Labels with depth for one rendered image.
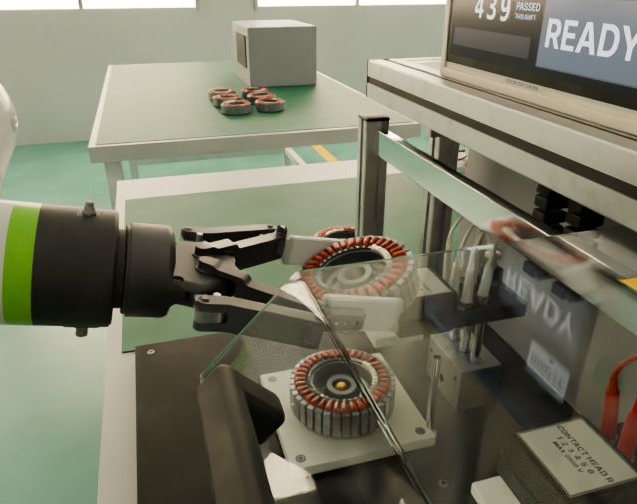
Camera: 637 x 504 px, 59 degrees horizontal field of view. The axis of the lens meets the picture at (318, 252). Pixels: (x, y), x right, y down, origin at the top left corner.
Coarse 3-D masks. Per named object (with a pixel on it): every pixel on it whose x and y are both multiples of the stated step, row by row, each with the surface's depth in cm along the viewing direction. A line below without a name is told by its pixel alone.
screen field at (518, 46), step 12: (456, 36) 54; (468, 36) 52; (480, 36) 50; (492, 36) 49; (504, 36) 47; (516, 36) 46; (480, 48) 51; (492, 48) 49; (504, 48) 47; (516, 48) 46; (528, 48) 44
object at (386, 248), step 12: (348, 240) 55; (360, 240) 55; (372, 240) 54; (384, 240) 54; (396, 240) 54; (324, 252) 54; (336, 252) 54; (348, 252) 54; (360, 252) 54; (372, 252) 53; (384, 252) 52; (396, 252) 51; (408, 252) 51; (312, 264) 54; (324, 264) 54; (336, 264) 54
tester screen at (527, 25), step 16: (464, 0) 52; (528, 0) 44; (544, 0) 42; (464, 16) 53; (512, 16) 46; (528, 16) 44; (496, 32) 48; (512, 32) 46; (528, 32) 44; (464, 48) 53; (496, 64) 49; (512, 64) 47; (528, 64) 45; (576, 80) 40; (592, 80) 39
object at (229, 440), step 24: (216, 384) 22; (240, 384) 22; (216, 408) 21; (240, 408) 21; (264, 408) 23; (216, 432) 20; (240, 432) 20; (264, 432) 23; (216, 456) 19; (240, 456) 19; (216, 480) 19; (240, 480) 18; (264, 480) 18
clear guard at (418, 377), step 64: (448, 256) 31; (512, 256) 31; (576, 256) 31; (256, 320) 30; (320, 320) 26; (384, 320) 26; (448, 320) 26; (512, 320) 26; (576, 320) 26; (320, 384) 23; (384, 384) 22; (448, 384) 22; (512, 384) 22; (576, 384) 22; (320, 448) 21; (384, 448) 19; (448, 448) 19; (512, 448) 19; (576, 448) 19
